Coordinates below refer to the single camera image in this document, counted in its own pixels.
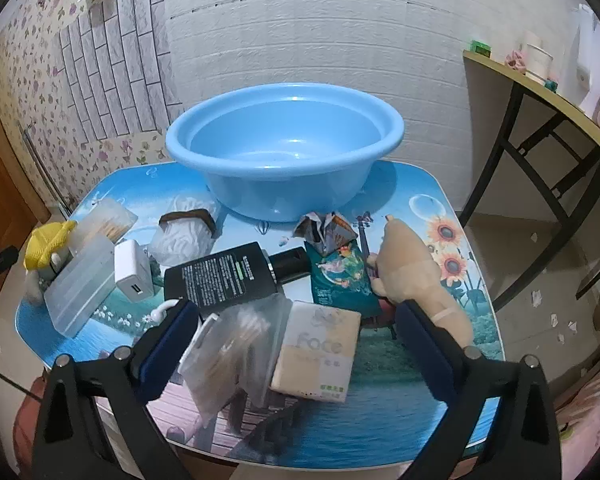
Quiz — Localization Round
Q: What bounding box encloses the clear zip bag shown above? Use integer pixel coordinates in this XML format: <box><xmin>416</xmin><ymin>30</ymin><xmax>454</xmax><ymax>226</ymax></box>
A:
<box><xmin>177</xmin><ymin>292</ymin><xmax>294</xmax><ymax>427</ymax></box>

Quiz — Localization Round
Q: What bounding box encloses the crumpled paper wrapper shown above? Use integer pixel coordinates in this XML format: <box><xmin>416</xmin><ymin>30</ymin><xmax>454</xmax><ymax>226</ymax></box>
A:
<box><xmin>293</xmin><ymin>210</ymin><xmax>359</xmax><ymax>257</ymax></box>

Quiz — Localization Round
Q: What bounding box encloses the white charger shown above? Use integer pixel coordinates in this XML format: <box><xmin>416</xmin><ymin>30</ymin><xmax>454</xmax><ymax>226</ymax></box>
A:
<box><xmin>113</xmin><ymin>239</ymin><xmax>156</xmax><ymax>304</ymax></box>

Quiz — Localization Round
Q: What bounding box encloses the clear cotton swab box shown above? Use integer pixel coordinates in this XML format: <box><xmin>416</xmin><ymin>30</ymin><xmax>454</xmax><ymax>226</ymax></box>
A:
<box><xmin>72</xmin><ymin>197</ymin><xmax>139</xmax><ymax>257</ymax></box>

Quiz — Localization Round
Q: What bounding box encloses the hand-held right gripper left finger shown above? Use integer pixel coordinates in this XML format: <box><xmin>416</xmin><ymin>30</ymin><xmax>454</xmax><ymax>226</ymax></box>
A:
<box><xmin>32</xmin><ymin>300</ymin><xmax>201</xmax><ymax>480</ymax></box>

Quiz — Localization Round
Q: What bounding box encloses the wooden door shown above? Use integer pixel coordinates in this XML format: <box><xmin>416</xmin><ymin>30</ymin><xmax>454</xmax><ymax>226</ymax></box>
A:
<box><xmin>0</xmin><ymin>67</ymin><xmax>52</xmax><ymax>261</ymax></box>

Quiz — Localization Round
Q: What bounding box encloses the beige tissue pack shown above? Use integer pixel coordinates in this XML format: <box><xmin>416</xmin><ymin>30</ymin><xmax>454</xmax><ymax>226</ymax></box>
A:
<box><xmin>270</xmin><ymin>300</ymin><xmax>362</xmax><ymax>404</ymax></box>

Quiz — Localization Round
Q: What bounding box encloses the green snack packet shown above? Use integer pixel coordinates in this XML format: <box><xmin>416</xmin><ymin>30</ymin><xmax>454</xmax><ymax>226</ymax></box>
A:
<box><xmin>309</xmin><ymin>242</ymin><xmax>382</xmax><ymax>312</ymax></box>

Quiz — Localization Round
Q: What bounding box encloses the yellow-hat plush toy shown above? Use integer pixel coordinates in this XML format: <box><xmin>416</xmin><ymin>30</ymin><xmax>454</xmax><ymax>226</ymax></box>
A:
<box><xmin>24</xmin><ymin>220</ymin><xmax>79</xmax><ymax>307</ymax></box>

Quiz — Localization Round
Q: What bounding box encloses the white mesh bath sponge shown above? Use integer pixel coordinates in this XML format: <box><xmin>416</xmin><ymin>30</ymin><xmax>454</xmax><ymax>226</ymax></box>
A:
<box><xmin>147</xmin><ymin>192</ymin><xmax>222</xmax><ymax>267</ymax></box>

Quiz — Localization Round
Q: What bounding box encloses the pink patterned bedding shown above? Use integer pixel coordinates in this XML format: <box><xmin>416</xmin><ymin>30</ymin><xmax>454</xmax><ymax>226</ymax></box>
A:
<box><xmin>552</xmin><ymin>345</ymin><xmax>600</xmax><ymax>480</ymax></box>

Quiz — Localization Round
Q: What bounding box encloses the wooden side table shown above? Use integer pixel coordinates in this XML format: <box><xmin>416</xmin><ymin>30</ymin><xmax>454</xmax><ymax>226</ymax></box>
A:
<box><xmin>461</xmin><ymin>50</ymin><xmax>600</xmax><ymax>312</ymax></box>

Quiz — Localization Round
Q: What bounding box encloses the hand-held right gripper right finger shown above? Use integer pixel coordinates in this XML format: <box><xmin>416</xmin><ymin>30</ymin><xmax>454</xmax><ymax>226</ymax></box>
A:
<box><xmin>395</xmin><ymin>299</ymin><xmax>564</xmax><ymax>480</ymax></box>

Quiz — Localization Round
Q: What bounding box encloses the white cup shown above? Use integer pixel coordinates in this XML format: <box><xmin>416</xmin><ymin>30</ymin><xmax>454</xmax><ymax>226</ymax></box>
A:
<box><xmin>523</xmin><ymin>43</ymin><xmax>554</xmax><ymax>84</ymax></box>

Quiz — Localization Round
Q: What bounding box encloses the beige plush toy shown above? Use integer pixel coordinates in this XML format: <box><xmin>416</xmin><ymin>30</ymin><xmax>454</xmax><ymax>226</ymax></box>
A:
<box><xmin>369</xmin><ymin>215</ymin><xmax>477</xmax><ymax>350</ymax></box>

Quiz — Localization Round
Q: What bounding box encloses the clear plastic box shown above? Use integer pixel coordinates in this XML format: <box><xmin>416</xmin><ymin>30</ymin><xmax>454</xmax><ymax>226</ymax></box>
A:
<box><xmin>42</xmin><ymin>236</ymin><xmax>119</xmax><ymax>339</ymax></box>

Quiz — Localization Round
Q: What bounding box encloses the blue plastic basin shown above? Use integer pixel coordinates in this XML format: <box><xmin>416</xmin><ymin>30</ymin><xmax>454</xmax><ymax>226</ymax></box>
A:
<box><xmin>165</xmin><ymin>82</ymin><xmax>406</xmax><ymax>224</ymax></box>

